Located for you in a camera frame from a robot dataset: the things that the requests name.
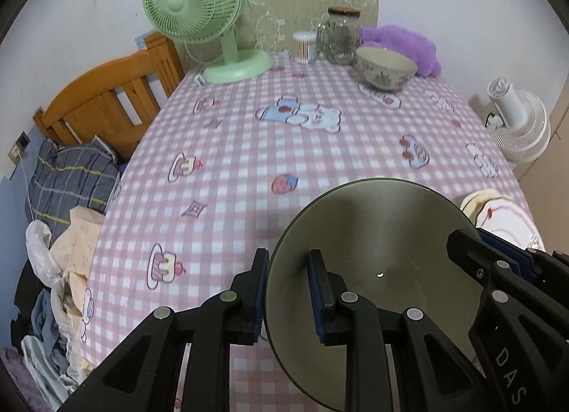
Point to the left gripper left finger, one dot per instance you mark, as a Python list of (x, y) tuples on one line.
[(179, 360)]

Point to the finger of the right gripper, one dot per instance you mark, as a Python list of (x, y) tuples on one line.
[(514, 255), (485, 266)]

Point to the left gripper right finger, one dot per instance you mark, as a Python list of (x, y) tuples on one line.
[(394, 361)]

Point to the white red-rimmed plate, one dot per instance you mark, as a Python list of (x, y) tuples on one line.
[(508, 221)]

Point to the floral ceramic bowl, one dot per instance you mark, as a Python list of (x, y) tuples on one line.
[(385, 69), (388, 240)]

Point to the scalloped yellow floral plate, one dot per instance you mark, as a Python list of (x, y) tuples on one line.
[(473, 203)]

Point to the pile of clothes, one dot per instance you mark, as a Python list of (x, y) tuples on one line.
[(55, 307)]

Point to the white desk fan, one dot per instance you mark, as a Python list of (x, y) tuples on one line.
[(520, 126)]

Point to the grey plaid pillow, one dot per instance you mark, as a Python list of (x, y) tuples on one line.
[(67, 176)]

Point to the pink checkered tablecloth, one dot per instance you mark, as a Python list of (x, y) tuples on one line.
[(223, 170)]

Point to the purple plush toy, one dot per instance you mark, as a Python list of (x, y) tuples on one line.
[(407, 43)]

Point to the wooden bed headboard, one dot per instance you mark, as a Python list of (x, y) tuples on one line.
[(114, 101)]

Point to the glass jar black lid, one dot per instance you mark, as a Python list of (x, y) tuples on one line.
[(339, 36)]

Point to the cotton swab container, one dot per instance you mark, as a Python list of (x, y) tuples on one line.
[(305, 47)]

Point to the green desk fan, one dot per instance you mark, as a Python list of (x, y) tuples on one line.
[(201, 21)]

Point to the wall power socket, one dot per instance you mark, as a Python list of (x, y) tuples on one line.
[(19, 148)]

